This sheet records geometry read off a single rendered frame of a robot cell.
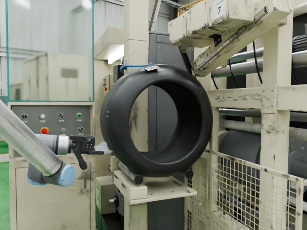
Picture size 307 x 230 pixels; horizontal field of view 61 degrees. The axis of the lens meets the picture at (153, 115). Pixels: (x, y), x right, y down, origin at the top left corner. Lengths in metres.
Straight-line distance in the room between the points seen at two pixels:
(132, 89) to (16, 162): 1.02
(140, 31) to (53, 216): 1.37
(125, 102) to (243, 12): 0.65
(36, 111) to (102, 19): 10.36
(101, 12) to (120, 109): 11.06
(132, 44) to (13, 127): 0.93
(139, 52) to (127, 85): 0.47
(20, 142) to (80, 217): 1.15
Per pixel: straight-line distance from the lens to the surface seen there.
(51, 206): 2.02
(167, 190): 1.46
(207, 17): 1.37
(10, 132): 1.00
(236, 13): 1.26
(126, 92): 1.21
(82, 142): 1.28
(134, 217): 1.80
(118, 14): 12.62
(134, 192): 1.32
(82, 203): 2.04
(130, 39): 1.67
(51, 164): 1.11
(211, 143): 1.86
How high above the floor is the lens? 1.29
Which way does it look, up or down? 3 degrees down
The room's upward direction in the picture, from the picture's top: straight up
